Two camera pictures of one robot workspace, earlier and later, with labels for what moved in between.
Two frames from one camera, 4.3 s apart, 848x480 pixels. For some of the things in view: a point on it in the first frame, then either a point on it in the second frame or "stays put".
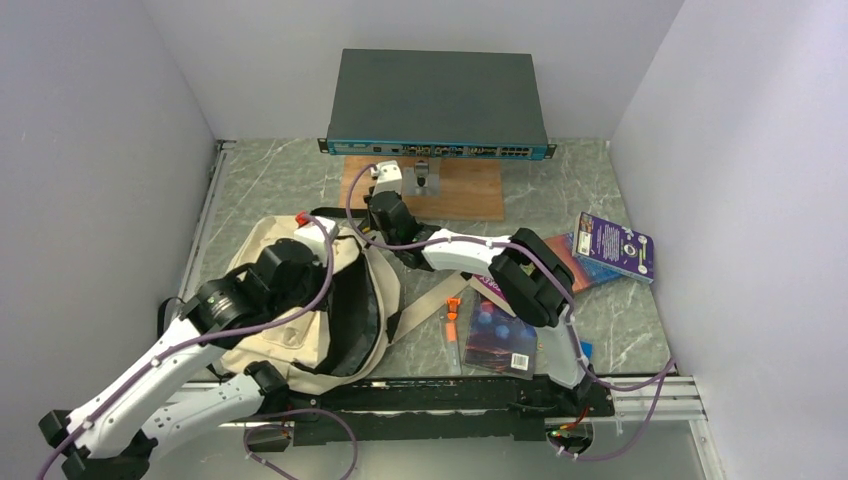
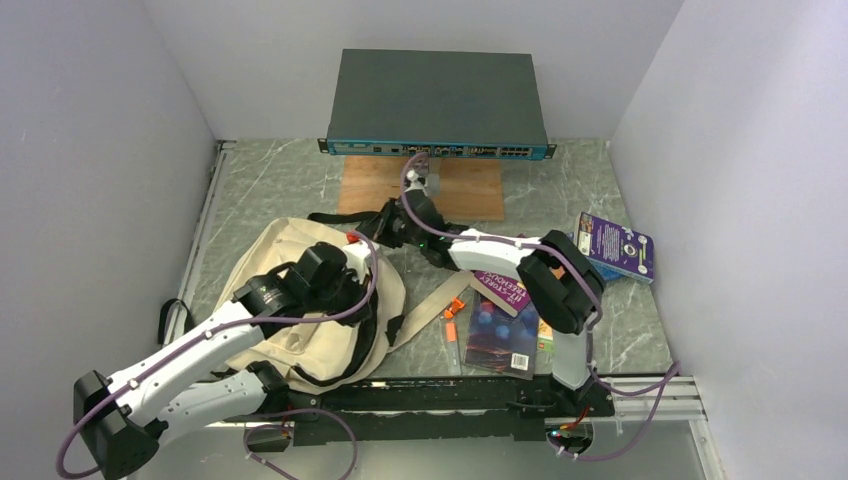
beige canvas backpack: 344,344 stays put
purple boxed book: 613,246 stays put
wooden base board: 471,188 stays put
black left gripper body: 290,297 to 345,295
